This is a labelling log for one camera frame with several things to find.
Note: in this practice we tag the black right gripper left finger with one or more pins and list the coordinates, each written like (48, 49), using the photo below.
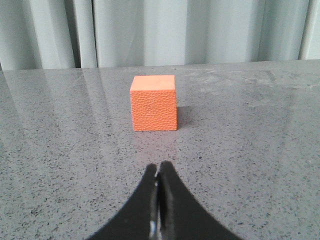
(138, 218)

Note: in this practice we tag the orange foam cube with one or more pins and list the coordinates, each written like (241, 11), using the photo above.
(154, 103)

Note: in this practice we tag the grey pleated curtain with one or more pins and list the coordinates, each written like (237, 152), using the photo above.
(62, 34)

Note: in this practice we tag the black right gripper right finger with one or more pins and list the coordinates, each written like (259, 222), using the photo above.
(182, 217)

